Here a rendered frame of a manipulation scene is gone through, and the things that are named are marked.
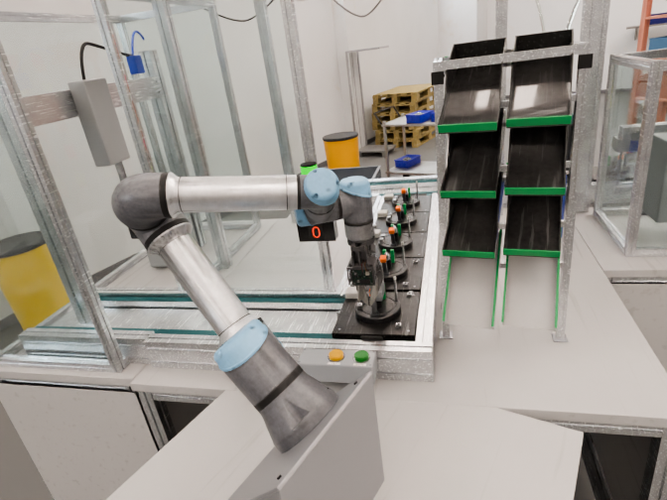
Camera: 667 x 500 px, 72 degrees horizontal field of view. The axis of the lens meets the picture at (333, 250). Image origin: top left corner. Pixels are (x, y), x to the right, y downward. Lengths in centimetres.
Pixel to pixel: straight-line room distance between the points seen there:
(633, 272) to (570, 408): 80
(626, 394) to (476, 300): 41
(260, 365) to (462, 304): 65
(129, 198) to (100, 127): 90
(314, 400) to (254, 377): 12
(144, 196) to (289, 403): 49
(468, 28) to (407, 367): 1089
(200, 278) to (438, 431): 67
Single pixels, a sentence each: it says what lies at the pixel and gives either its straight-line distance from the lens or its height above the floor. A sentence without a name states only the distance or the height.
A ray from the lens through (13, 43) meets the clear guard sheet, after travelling 220.
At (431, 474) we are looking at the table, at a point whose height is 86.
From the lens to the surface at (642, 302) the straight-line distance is 205.
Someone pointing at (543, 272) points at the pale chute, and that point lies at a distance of 136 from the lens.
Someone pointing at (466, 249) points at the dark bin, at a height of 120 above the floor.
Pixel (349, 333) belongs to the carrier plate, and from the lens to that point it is 134.
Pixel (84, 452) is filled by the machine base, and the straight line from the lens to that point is 204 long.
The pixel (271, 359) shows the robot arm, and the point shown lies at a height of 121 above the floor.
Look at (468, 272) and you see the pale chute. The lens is 135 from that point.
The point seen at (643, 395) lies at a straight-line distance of 139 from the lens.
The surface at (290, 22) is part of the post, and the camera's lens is 139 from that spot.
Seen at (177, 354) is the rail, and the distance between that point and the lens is 155.
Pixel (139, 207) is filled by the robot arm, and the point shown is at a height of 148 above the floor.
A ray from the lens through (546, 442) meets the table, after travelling 121.
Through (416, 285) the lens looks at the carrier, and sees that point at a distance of 155.
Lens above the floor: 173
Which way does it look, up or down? 24 degrees down
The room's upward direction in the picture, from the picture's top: 8 degrees counter-clockwise
